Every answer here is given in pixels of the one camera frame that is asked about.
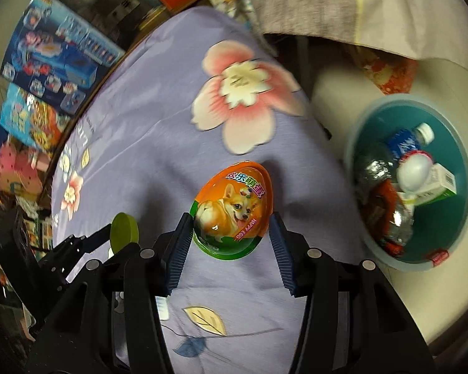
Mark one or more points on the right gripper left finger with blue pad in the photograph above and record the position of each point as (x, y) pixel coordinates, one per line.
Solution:
(151, 272)

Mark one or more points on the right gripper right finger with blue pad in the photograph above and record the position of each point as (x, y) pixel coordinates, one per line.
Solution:
(310, 273)

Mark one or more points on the green round plastic lid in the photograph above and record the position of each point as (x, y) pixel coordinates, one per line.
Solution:
(124, 230)

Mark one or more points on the red foil snack wrapper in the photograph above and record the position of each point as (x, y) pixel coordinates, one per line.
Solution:
(387, 218)

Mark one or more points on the orange dog egg shell half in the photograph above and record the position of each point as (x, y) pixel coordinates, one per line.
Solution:
(231, 212)

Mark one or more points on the plastic water bottle blue label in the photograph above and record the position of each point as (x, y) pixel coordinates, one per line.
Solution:
(379, 162)

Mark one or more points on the green white carton box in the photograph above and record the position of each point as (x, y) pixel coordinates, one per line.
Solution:
(440, 185)

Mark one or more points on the teal plastic trash bin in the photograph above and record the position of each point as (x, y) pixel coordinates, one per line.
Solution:
(437, 228)

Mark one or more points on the pink butterfly toy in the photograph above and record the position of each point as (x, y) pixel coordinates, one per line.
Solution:
(22, 171)

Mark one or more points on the purple floral tablecloth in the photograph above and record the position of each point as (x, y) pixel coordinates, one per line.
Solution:
(196, 96)

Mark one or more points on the colourful cartoon toy package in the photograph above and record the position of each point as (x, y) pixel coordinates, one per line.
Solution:
(31, 121)

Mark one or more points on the red patterned floor mat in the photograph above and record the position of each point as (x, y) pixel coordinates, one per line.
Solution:
(390, 73)

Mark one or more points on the blue toy box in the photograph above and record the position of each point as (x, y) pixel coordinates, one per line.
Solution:
(59, 52)

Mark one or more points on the grey lilac floral cloth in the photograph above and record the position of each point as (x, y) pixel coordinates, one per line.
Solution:
(417, 29)

